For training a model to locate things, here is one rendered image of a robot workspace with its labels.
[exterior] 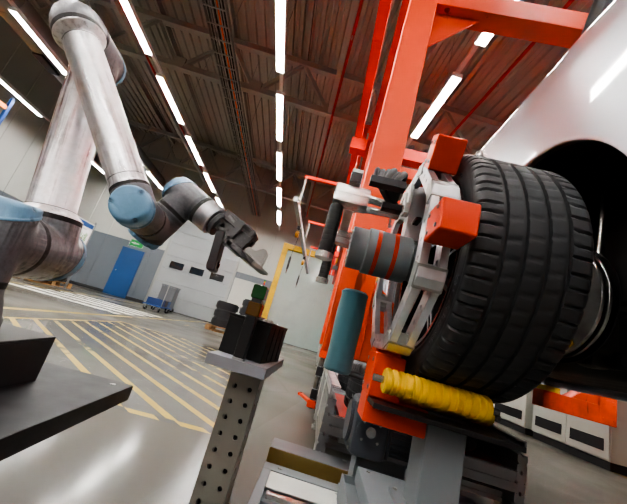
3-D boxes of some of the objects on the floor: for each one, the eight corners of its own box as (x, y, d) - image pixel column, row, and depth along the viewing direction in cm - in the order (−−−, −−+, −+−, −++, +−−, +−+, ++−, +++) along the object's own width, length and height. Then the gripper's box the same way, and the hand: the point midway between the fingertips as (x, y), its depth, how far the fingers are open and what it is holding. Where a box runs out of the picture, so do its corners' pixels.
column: (219, 519, 90) (263, 369, 101) (187, 507, 91) (234, 361, 101) (229, 501, 99) (268, 367, 110) (199, 491, 100) (241, 359, 111)
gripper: (225, 204, 86) (282, 253, 83) (231, 216, 95) (283, 261, 92) (202, 226, 84) (260, 277, 81) (211, 236, 93) (263, 282, 90)
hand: (262, 273), depth 86 cm, fingers closed
